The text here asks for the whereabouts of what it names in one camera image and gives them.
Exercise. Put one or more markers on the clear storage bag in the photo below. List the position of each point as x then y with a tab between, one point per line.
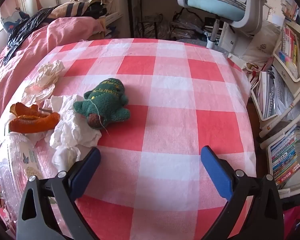
152	27
187	26

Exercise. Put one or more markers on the black bag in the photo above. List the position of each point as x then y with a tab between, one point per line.
96	10

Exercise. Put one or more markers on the pink checked tablecloth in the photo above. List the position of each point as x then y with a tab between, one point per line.
165	130

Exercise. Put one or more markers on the white bookshelf cart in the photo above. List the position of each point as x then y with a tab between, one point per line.
293	77

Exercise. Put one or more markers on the white drawer cabinet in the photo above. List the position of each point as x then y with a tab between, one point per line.
230	40

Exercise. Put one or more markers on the cream tissue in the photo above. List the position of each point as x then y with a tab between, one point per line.
51	72

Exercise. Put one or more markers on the orange peel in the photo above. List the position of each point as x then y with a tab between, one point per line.
32	125
27	110

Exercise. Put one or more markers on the clear plastic packet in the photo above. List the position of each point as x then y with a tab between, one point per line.
17	160

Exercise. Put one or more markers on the beige striped cloth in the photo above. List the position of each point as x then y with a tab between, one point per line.
72	8

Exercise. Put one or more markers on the pink blanket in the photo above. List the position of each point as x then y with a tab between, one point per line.
22	62

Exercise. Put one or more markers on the green plush toy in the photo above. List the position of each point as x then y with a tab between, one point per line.
102	102

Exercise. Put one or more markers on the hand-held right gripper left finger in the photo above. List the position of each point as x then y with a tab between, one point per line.
86	172

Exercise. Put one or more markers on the black shiny jacket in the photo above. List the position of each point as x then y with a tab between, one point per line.
27	27

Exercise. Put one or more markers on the stack of papers and notebooks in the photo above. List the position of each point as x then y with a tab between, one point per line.
270	92

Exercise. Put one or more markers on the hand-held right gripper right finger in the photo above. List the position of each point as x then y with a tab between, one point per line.
216	172

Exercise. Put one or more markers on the row of thin upright books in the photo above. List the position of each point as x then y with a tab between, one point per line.
290	47

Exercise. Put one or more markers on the grey blue office chair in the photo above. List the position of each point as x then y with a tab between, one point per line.
215	5

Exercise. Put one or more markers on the white tote tree print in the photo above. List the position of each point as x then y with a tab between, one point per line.
261	45

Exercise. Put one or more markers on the row of colourful books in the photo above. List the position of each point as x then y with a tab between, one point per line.
286	160

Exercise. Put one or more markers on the whale print curtain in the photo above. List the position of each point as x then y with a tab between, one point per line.
13	21

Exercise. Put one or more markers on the pink bag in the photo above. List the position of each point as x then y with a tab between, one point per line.
293	222

